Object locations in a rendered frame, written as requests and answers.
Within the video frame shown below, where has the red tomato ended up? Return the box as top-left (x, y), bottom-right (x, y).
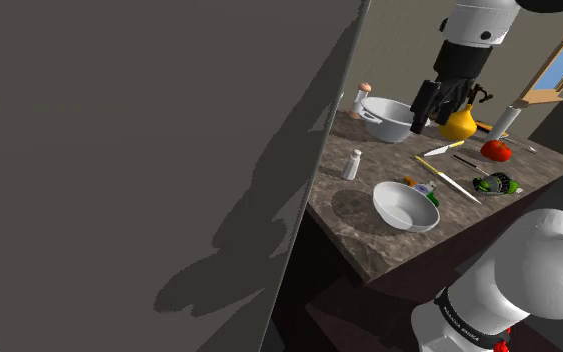
top-left (479, 139), bottom-right (513, 164)

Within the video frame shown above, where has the white pot with handles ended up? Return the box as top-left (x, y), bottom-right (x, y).
top-left (358, 95), bottom-right (432, 145)

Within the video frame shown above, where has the white salt shaker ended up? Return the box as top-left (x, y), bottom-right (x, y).
top-left (341, 148), bottom-right (363, 182)

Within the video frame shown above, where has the yellow spray bottle black nozzle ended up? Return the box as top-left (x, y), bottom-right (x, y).
top-left (437, 83), bottom-right (495, 142)

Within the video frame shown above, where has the green and black gadget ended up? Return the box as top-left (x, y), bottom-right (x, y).
top-left (471, 171), bottom-right (524, 198)

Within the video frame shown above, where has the silver utensil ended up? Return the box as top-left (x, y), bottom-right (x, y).
top-left (502, 135), bottom-right (539, 154)

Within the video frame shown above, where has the long knife yellow handle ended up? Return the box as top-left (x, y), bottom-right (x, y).
top-left (413, 154), bottom-right (484, 205)

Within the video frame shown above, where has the white bowl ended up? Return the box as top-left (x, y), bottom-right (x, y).
top-left (371, 180), bottom-right (442, 234)

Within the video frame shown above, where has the orange and black tool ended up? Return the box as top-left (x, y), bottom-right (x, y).
top-left (474, 120), bottom-right (509, 138)

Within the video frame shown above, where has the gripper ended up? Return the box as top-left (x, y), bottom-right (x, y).
top-left (409, 40), bottom-right (495, 136)

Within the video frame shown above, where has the white pepper mill wooden top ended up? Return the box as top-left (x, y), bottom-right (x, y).
top-left (348, 81), bottom-right (373, 120)

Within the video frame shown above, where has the thin black-handled utensil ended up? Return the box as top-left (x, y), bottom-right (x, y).
top-left (450, 153), bottom-right (491, 177)

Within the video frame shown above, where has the white cylinder roll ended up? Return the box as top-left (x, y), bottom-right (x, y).
top-left (486, 104), bottom-right (523, 143)

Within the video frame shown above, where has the wooden framed window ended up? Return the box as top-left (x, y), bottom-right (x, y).
top-left (511, 6), bottom-right (563, 109)

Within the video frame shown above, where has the short knife yellow handle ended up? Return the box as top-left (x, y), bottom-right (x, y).
top-left (421, 139), bottom-right (466, 158)

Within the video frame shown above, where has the small green bottle orange cap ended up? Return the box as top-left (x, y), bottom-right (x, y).
top-left (402, 175), bottom-right (441, 208)

